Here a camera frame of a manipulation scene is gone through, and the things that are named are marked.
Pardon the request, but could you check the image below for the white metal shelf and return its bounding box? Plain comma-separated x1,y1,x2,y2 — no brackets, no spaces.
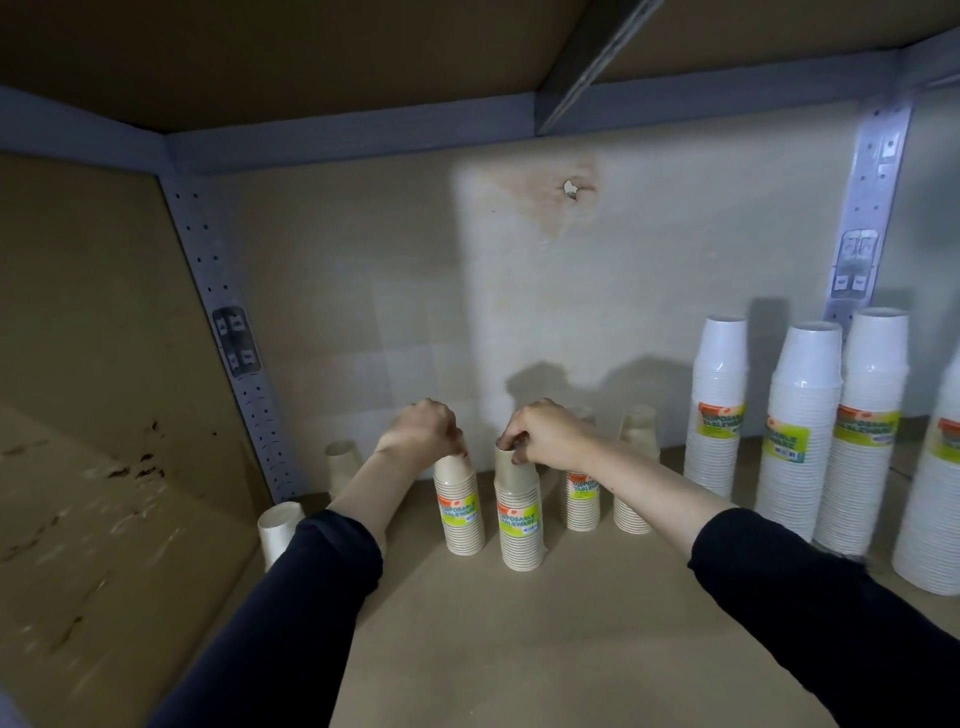
0,0,960,728

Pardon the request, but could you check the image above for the white cup stack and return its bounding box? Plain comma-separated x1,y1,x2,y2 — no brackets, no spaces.
753,320,844,543
890,352,960,598
812,307,911,558
682,314,751,502

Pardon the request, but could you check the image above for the person's right hand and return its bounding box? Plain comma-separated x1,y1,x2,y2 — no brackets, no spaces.
496,397,609,474

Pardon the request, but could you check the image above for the person's left forearm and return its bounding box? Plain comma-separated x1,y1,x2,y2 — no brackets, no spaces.
146,446,421,728

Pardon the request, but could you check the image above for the person's left hand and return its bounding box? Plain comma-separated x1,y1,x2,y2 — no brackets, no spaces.
374,397,470,462

